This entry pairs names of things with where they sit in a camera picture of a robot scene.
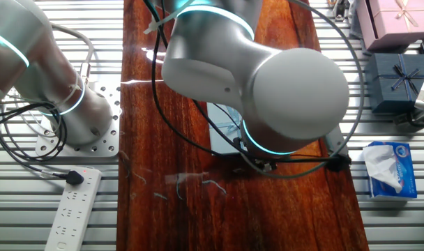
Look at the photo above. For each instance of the blue tissue pack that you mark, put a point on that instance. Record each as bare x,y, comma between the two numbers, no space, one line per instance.
390,171

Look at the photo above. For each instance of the pink gift box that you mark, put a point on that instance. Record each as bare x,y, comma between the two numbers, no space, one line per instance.
393,24

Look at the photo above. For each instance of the light blue casing with bow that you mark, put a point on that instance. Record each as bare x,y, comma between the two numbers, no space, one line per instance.
220,139

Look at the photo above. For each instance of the white power strip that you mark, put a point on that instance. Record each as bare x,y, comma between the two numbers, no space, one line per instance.
72,216

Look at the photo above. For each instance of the dark blue gift box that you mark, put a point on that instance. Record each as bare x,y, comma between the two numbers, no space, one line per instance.
390,83

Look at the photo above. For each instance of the black power plug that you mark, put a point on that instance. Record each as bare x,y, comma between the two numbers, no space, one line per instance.
74,178

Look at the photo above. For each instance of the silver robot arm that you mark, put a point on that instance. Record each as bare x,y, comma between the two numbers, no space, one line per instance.
295,94

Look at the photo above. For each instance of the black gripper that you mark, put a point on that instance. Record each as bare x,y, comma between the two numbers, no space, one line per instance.
266,165

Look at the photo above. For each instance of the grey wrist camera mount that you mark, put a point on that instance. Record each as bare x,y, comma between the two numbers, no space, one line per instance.
335,141

